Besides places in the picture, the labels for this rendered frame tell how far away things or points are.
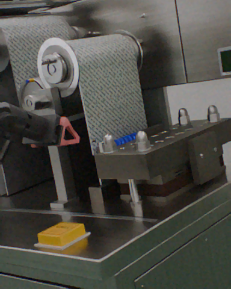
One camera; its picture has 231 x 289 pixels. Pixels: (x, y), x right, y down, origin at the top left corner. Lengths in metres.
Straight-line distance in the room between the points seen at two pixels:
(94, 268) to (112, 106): 0.52
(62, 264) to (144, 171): 0.28
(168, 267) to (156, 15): 0.72
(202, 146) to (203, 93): 2.93
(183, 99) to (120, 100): 2.95
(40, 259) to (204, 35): 0.73
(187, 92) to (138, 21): 2.77
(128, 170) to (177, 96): 3.19
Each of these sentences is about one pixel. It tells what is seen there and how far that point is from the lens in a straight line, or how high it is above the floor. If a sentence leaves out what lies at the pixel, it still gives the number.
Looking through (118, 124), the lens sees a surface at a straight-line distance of 1.40.
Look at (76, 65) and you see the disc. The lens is 1.30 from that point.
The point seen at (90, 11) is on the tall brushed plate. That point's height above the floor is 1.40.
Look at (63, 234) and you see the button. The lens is 1.09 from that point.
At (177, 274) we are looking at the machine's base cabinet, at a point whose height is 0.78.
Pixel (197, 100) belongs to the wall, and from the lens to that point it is 4.29.
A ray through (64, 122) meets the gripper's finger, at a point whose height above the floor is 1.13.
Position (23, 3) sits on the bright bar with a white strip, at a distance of 1.64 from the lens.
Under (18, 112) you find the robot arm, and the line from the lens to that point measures 1.14.
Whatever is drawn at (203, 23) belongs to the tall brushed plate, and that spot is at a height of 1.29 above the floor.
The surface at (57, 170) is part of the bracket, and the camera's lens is 1.37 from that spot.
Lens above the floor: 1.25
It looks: 8 degrees down
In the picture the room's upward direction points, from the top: 11 degrees counter-clockwise
